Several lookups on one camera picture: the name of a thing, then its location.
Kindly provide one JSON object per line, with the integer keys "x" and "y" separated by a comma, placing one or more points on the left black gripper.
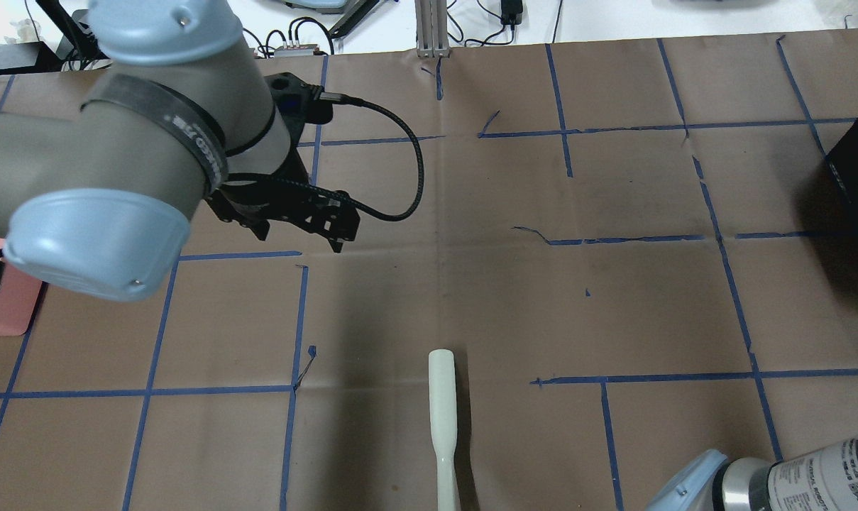
{"x": 314, "y": 210}

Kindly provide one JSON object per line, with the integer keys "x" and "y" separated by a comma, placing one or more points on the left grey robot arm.
{"x": 102, "y": 204}

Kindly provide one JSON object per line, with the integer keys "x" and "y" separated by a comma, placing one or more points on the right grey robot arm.
{"x": 824, "y": 479}

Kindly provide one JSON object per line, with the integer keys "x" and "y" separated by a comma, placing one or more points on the pink bin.
{"x": 6, "y": 305}

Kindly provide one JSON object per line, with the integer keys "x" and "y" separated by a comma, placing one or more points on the small grey hub box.
{"x": 296, "y": 49}

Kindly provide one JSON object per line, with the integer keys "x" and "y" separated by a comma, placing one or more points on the black power adapter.
{"x": 511, "y": 12}

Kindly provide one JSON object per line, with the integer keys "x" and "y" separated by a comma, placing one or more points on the aluminium extrusion post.
{"x": 432, "y": 29}

